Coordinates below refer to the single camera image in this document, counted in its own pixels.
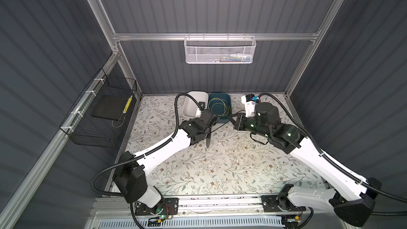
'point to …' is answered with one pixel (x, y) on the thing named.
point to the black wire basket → (96, 117)
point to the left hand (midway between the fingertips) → (200, 120)
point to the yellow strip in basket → (127, 104)
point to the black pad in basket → (111, 107)
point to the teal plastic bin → (220, 104)
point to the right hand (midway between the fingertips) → (229, 118)
